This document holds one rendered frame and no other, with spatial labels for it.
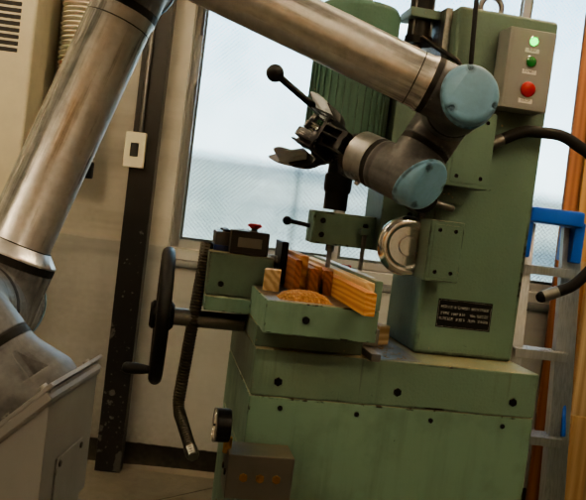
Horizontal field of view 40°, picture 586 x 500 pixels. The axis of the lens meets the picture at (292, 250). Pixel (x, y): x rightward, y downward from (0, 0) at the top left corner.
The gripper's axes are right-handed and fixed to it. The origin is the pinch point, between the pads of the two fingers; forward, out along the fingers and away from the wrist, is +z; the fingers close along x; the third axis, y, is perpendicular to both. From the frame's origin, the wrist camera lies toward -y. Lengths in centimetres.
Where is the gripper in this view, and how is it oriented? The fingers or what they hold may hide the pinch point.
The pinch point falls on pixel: (291, 126)
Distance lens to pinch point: 159.9
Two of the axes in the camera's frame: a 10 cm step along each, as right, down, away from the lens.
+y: -5.3, -3.7, -7.7
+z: -6.5, -4.0, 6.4
